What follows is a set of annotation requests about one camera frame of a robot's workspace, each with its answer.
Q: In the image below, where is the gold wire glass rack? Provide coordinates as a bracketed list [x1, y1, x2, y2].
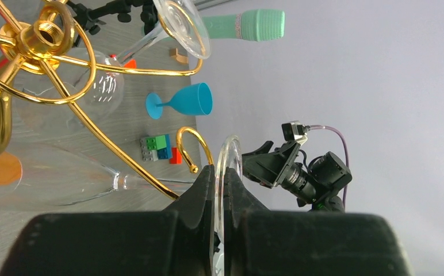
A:
[0, 0, 215, 201]

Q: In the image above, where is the orange flat block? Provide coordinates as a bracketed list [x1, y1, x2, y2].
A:
[121, 58, 137, 69]

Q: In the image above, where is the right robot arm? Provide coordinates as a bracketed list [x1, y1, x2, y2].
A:
[217, 141, 414, 275]

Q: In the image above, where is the mint green microphone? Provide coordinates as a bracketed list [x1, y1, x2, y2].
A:
[202, 9, 285, 42]

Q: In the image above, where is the red small block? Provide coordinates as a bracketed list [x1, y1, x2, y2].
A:
[169, 147, 183, 164]

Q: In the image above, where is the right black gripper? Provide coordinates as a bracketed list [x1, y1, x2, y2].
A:
[224, 140, 413, 275]

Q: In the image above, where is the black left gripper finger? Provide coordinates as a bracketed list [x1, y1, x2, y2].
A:
[0, 166, 215, 275]

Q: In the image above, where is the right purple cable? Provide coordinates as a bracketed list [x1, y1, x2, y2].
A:
[306, 124, 350, 208]

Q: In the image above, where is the blue plastic wine glass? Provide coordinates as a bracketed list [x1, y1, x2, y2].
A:
[145, 82, 213, 120]

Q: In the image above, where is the stacked lego brick block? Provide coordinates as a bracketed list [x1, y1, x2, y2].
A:
[140, 134, 173, 162]

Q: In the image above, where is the clear wine glass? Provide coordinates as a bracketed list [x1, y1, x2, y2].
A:
[16, 1, 211, 136]
[0, 135, 244, 276]

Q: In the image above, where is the tan curved wooden piece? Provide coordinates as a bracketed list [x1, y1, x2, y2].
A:
[169, 48, 189, 65]

